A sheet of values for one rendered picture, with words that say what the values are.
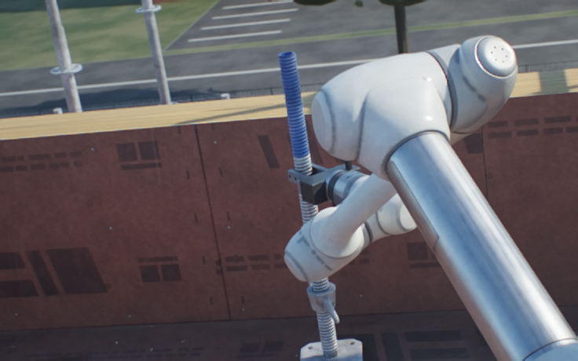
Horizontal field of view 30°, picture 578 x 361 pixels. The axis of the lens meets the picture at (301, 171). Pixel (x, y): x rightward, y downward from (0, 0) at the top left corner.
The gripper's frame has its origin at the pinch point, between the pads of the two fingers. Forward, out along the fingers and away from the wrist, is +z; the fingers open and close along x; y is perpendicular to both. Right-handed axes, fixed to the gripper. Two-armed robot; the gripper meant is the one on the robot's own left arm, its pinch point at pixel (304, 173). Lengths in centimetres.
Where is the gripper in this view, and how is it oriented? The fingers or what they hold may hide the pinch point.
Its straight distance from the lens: 240.7
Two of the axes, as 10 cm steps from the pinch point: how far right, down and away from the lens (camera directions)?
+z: -5.5, -2.1, 8.1
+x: -8.2, 3.0, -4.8
